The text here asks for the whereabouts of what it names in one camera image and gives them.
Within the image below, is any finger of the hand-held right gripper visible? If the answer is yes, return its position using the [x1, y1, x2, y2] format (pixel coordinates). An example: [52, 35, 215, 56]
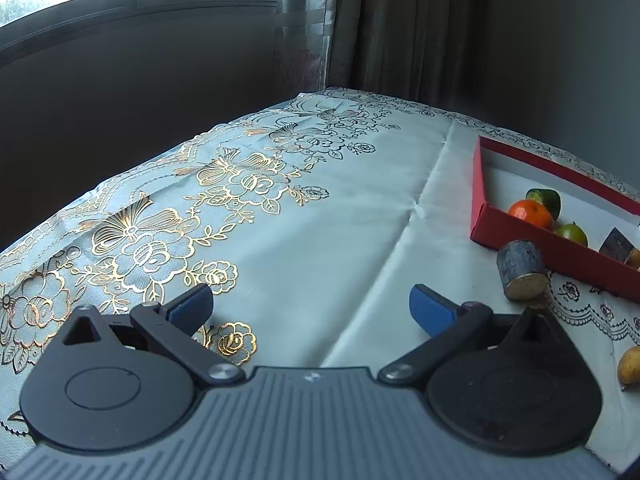
[599, 227, 637, 264]

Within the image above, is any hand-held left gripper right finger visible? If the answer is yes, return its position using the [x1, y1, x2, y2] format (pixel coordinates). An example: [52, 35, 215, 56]
[374, 282, 572, 389]

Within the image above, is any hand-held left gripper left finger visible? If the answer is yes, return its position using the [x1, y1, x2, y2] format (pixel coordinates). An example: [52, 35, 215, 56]
[60, 282, 247, 389]

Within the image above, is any red shallow cardboard box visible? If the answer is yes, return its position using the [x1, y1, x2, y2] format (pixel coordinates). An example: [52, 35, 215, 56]
[470, 135, 640, 304]

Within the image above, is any large orange tangerine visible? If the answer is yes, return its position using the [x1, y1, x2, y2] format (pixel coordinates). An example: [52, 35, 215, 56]
[508, 199, 555, 232]

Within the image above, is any dark sugarcane piece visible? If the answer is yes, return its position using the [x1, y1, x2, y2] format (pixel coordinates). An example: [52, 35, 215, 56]
[496, 240, 551, 302]

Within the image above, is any floral embroidered tablecloth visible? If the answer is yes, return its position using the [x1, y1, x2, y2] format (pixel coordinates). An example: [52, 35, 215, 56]
[0, 87, 640, 461]

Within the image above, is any dark grey curtain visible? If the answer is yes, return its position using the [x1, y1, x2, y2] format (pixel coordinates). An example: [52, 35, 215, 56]
[327, 0, 495, 113]

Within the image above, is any sheer patterned curtain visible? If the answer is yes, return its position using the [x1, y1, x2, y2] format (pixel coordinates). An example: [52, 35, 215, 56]
[272, 0, 368, 97]

